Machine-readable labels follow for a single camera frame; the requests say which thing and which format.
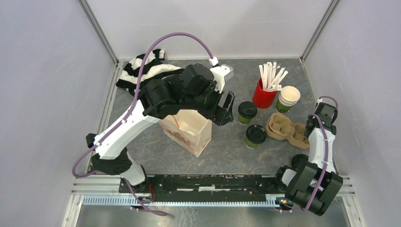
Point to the paper takeout bag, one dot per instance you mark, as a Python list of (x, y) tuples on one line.
[(189, 129)]

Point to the red straw holder cup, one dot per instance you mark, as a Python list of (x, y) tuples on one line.
[(261, 98)]

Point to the black cup lid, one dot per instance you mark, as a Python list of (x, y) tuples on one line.
[(247, 109), (256, 134), (298, 161)]

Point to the metal cable duct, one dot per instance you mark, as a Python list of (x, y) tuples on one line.
[(131, 201)]

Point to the brown cardboard cup carrier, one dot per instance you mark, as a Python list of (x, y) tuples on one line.
[(280, 127)]

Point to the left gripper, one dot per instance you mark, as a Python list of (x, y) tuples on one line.
[(218, 114)]

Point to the stack of paper cups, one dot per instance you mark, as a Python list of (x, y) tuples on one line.
[(288, 97)]

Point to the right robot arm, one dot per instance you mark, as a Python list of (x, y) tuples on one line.
[(313, 185)]

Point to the green paper coffee cup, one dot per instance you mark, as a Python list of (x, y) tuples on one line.
[(245, 119)]

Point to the black white striped cloth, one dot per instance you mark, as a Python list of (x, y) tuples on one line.
[(154, 68)]

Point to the white wrapped straws bundle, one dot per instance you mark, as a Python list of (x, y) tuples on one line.
[(272, 75)]

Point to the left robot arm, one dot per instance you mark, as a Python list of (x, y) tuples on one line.
[(196, 88)]

